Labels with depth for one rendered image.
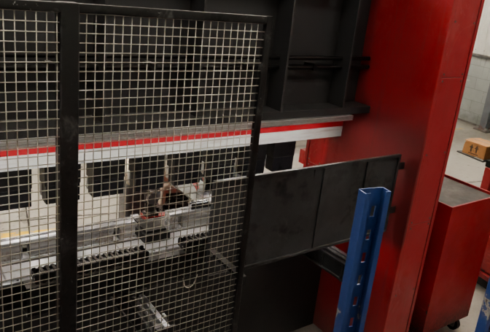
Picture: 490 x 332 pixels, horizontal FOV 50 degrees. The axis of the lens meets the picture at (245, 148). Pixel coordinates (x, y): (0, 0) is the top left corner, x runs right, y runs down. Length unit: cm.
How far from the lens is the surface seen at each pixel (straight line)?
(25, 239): 244
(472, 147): 449
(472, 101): 1090
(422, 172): 288
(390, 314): 323
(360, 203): 100
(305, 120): 265
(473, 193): 363
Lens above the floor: 209
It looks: 17 degrees down
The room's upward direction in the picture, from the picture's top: 6 degrees clockwise
